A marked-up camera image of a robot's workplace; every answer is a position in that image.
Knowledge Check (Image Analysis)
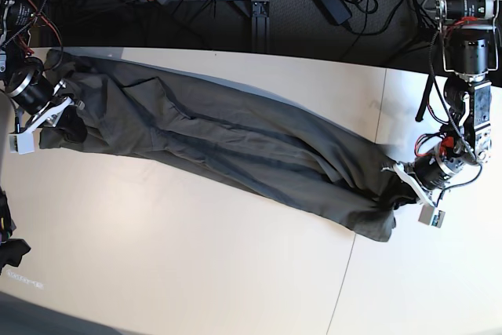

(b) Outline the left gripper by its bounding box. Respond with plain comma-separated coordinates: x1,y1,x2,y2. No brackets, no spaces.
386,144,485,210

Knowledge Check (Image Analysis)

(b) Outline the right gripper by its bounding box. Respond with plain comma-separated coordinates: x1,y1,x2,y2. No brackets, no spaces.
6,58,88,143

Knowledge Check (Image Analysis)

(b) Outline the grey green T-shirt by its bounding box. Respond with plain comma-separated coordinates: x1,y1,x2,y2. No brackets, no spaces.
39,53,404,242

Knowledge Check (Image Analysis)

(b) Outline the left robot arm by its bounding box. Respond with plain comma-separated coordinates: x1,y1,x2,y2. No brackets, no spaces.
391,0,500,217

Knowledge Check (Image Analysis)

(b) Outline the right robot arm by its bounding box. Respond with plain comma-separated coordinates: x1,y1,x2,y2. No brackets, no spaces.
1,0,87,153

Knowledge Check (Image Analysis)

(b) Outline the black clothes pile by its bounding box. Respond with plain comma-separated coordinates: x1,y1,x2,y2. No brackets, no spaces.
0,190,31,271

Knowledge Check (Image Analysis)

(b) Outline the aluminium frame post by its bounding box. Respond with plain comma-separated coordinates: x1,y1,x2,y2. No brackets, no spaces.
250,0,271,54

